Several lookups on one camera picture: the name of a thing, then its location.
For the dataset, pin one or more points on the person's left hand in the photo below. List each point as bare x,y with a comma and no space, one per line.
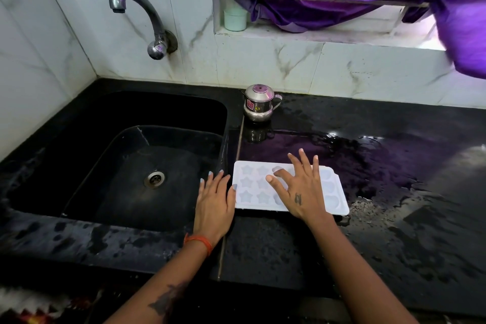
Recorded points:
213,213

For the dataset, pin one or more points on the person's right hand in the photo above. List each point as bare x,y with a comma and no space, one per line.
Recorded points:
303,194

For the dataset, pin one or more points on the person's right middle finger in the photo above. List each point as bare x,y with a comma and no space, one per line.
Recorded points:
294,164

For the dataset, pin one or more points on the person's right little finger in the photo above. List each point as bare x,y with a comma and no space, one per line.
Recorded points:
316,168

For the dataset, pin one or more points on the person's left little finger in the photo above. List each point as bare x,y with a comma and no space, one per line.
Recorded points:
201,187

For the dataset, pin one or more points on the person's right thumb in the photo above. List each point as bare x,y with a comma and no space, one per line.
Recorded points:
276,186

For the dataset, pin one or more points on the person's left middle finger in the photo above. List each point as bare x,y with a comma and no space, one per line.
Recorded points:
217,181

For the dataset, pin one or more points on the person's left thumb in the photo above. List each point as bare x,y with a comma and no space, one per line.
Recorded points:
233,196

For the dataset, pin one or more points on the white shaped ice cube tray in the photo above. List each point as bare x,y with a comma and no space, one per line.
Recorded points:
250,187

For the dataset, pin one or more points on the person's right forearm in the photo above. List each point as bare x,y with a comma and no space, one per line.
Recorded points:
357,278

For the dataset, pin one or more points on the person's left forearm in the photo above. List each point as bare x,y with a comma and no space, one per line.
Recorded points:
159,285

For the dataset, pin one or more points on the steel sink drain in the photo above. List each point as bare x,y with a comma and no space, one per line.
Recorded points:
154,179

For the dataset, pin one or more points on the orange thread wristband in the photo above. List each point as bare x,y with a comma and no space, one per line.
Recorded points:
199,239

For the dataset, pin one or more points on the small steel pot with lid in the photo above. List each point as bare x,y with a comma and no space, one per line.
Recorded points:
260,104

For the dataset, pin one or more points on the black stone sink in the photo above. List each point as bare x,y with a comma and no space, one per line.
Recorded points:
114,168

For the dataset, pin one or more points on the white plastic cup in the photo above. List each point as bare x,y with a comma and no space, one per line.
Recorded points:
235,20

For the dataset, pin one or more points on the patterned garment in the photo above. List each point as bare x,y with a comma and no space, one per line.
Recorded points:
34,306

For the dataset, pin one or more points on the chrome wall faucet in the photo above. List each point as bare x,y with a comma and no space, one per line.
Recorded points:
150,16

